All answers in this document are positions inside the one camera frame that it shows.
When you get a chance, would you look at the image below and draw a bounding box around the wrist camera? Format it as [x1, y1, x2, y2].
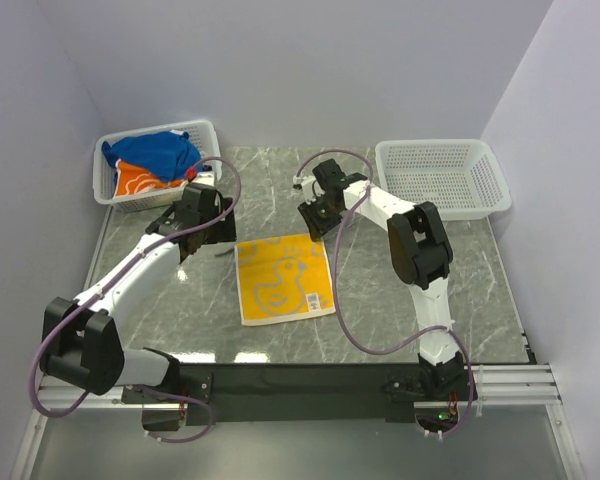
[185, 167, 216, 188]
[293, 175, 324, 204]

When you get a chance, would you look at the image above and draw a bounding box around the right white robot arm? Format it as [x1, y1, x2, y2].
[293, 159, 468, 399]

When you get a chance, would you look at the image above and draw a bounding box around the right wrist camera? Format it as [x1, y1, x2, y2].
[293, 175, 324, 204]

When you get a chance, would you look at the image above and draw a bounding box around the right white plastic basket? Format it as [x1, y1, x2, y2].
[375, 139, 512, 221]

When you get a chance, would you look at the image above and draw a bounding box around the yellow duck towel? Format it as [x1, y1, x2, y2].
[234, 234, 335, 327]

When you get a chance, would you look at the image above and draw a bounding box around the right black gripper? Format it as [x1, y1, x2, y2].
[297, 194, 342, 243]

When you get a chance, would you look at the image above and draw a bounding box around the white plastic basket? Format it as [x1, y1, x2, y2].
[93, 120, 222, 213]
[375, 139, 512, 221]

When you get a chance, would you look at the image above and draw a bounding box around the black base beam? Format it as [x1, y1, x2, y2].
[122, 362, 454, 427]

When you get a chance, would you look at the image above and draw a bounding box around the orange towel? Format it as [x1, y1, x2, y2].
[113, 160, 187, 198]

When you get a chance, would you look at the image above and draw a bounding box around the left white plastic basket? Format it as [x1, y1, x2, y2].
[93, 120, 222, 213]

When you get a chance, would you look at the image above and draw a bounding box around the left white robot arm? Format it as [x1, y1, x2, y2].
[34, 182, 237, 402]

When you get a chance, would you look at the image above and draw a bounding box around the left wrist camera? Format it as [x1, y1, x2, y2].
[185, 167, 216, 188]

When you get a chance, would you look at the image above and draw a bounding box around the blue towel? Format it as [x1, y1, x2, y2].
[101, 131, 202, 182]

